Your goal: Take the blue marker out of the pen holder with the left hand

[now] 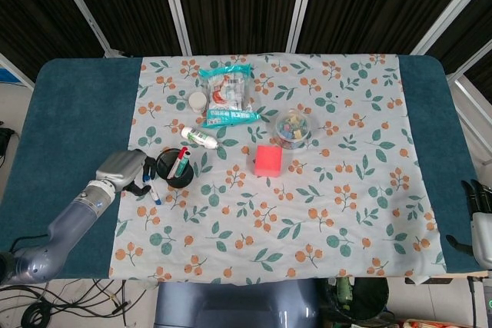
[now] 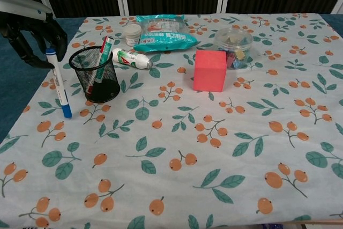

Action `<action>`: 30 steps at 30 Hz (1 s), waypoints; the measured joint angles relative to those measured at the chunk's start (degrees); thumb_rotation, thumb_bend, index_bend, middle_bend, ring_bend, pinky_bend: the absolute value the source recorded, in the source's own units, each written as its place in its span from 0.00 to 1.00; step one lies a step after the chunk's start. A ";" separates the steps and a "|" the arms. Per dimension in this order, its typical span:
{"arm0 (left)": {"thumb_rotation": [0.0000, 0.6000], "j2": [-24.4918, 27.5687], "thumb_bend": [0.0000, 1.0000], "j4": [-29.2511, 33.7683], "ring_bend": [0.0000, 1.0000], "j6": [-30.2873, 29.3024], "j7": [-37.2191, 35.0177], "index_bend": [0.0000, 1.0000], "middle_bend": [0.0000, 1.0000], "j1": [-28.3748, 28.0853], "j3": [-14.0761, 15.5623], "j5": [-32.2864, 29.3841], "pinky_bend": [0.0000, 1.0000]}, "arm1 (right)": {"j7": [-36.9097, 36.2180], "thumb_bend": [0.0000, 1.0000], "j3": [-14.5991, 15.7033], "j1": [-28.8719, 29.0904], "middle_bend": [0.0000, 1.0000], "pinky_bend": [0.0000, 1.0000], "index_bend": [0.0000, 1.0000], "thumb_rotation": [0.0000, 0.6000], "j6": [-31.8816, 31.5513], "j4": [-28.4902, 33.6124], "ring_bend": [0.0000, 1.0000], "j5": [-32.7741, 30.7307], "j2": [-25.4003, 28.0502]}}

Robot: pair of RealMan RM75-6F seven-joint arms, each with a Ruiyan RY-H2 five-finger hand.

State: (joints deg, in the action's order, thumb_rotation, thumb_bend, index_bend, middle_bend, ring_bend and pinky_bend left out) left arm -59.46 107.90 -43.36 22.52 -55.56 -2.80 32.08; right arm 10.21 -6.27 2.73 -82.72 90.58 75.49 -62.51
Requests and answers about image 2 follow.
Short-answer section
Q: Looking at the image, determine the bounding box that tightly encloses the red cube block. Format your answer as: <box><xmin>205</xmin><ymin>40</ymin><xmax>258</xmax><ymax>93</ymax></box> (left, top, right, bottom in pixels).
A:
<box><xmin>192</xmin><ymin>49</ymin><xmax>228</xmax><ymax>92</ymax></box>

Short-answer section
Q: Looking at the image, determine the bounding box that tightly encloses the black mesh pen holder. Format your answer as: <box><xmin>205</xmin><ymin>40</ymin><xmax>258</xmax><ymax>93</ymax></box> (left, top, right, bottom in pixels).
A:
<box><xmin>68</xmin><ymin>45</ymin><xmax>121</xmax><ymax>104</ymax></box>

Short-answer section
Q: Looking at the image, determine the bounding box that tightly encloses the clear jar of coloured clips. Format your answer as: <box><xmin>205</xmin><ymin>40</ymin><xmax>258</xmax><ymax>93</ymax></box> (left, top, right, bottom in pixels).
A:
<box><xmin>213</xmin><ymin>27</ymin><xmax>253</xmax><ymax>70</ymax></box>

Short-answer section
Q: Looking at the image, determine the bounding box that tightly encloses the small white pen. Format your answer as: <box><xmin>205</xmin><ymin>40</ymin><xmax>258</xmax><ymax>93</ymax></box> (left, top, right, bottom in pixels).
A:
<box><xmin>45</xmin><ymin>47</ymin><xmax>73</xmax><ymax>119</ymax></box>

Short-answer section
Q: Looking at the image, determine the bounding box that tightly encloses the small white round jar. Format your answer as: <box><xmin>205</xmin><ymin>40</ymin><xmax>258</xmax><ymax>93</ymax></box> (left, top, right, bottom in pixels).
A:
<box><xmin>123</xmin><ymin>24</ymin><xmax>142</xmax><ymax>47</ymax></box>

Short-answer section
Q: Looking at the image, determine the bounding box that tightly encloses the floral fruit print tablecloth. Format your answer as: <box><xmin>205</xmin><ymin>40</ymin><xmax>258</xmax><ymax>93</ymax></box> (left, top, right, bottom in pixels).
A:
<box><xmin>0</xmin><ymin>12</ymin><xmax>343</xmax><ymax>229</ymax></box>

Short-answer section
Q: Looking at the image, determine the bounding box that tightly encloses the white bottle green label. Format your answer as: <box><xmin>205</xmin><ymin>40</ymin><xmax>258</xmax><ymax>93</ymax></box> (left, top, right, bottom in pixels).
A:
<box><xmin>110</xmin><ymin>47</ymin><xmax>154</xmax><ymax>70</ymax></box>

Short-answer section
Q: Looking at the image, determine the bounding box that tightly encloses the teal clear snack bag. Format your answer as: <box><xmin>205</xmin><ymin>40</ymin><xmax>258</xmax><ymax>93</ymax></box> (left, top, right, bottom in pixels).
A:
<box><xmin>132</xmin><ymin>14</ymin><xmax>202</xmax><ymax>53</ymax></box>

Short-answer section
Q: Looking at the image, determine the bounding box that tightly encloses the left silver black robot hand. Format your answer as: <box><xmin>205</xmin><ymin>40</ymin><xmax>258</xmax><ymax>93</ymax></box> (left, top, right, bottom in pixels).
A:
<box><xmin>0</xmin><ymin>0</ymin><xmax>68</xmax><ymax>70</ymax></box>

